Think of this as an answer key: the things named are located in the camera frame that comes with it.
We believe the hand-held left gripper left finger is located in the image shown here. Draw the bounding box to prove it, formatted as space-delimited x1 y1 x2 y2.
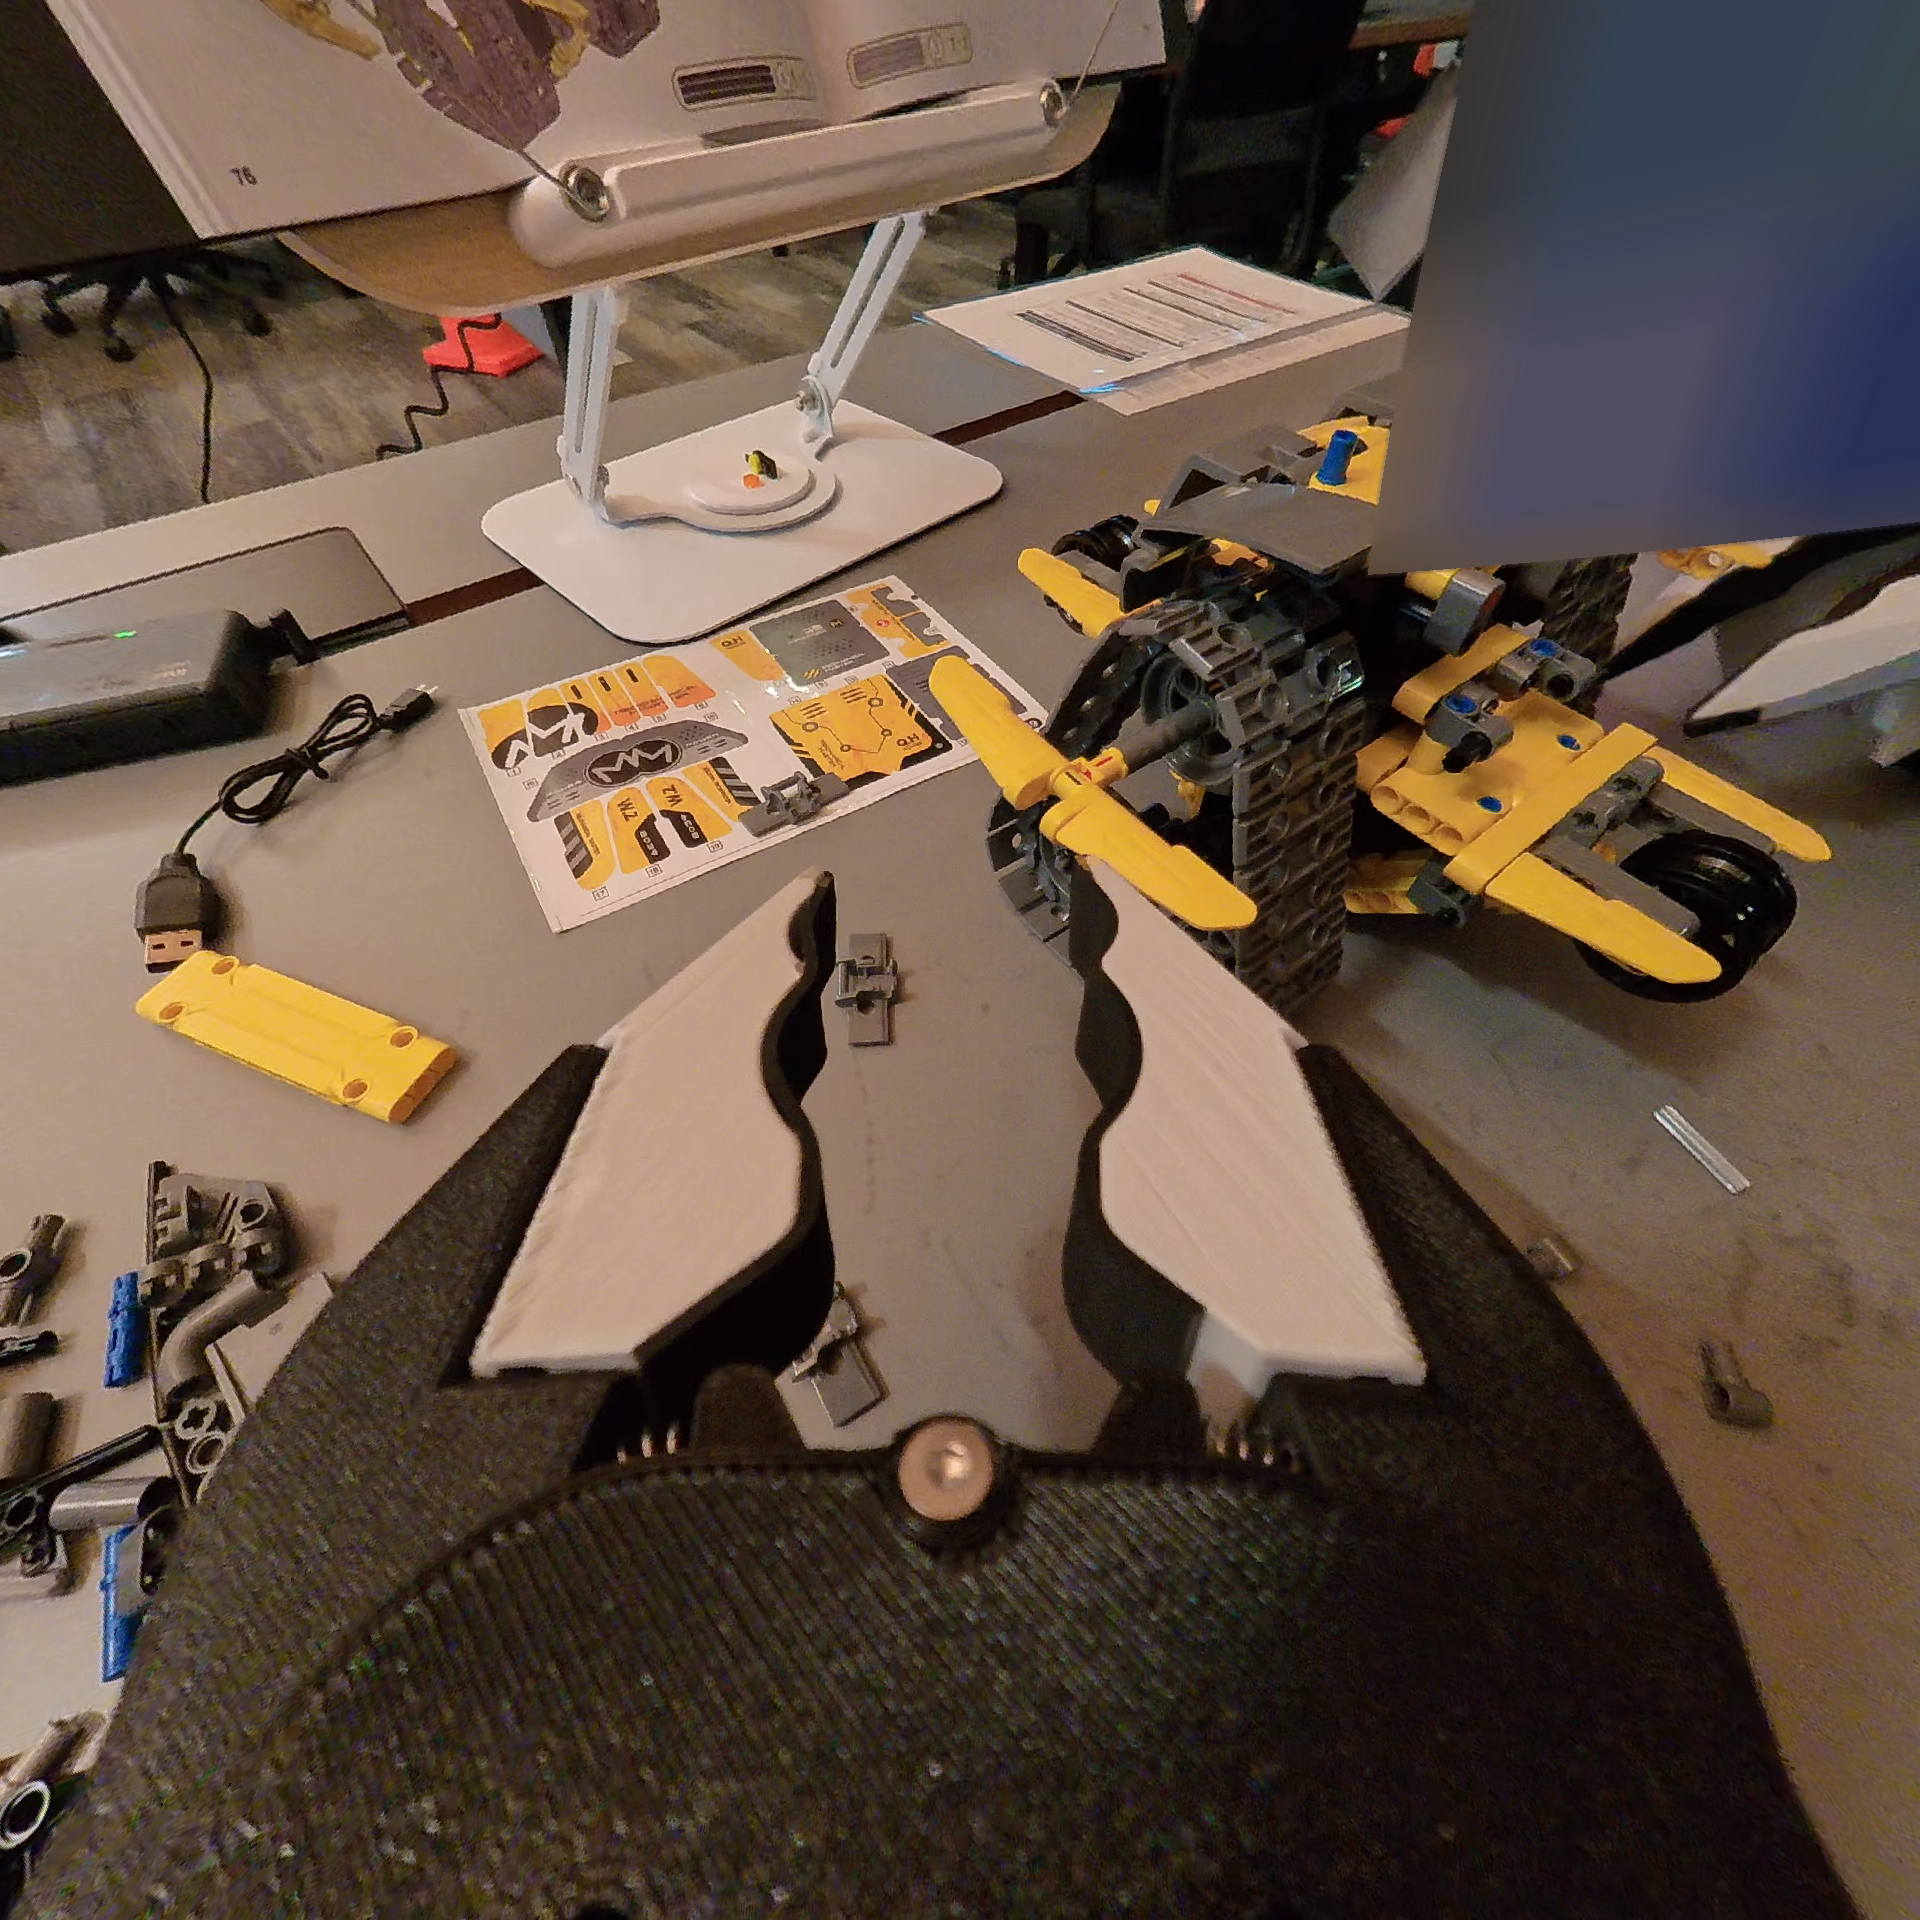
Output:
470 867 835 1378

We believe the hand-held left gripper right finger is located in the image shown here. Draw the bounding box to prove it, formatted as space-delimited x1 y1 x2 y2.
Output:
1061 858 1428 1430

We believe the grey toy track link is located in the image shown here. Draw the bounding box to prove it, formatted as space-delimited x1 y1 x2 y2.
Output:
832 931 907 1047

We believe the pile of small toy bricks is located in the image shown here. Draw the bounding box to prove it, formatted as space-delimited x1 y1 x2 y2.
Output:
0 1161 339 1856

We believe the yellow sticker sheet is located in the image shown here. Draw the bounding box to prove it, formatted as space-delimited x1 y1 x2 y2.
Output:
458 576 1050 935

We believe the yellow toy panel with holes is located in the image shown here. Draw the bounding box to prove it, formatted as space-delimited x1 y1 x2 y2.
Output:
133 952 462 1122

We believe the yellow toy vehicle model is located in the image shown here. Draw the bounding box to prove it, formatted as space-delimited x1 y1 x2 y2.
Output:
928 382 1837 1022

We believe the small white stick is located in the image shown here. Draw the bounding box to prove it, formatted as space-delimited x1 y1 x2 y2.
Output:
1655 1104 1754 1197

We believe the white book stand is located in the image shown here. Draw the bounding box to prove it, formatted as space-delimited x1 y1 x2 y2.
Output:
277 83 1119 648

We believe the black power bank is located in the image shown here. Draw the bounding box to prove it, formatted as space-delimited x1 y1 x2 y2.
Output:
0 606 310 779

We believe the white folded card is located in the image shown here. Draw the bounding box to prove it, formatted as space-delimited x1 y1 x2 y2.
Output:
1678 579 1920 767

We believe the orange traffic cone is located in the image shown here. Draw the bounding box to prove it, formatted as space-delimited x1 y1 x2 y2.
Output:
424 308 546 377

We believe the printed paper sheet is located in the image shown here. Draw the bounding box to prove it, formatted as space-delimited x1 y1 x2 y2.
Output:
921 241 1411 418

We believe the black office chair base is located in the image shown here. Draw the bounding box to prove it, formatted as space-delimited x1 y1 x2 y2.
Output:
0 247 277 361

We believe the toy instruction booklet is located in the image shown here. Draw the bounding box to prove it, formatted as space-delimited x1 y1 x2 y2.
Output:
53 0 1168 241

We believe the black partition board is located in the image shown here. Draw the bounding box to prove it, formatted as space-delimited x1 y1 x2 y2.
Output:
0 0 203 273

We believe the black USB cable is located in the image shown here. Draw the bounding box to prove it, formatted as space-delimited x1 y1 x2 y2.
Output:
133 681 441 970

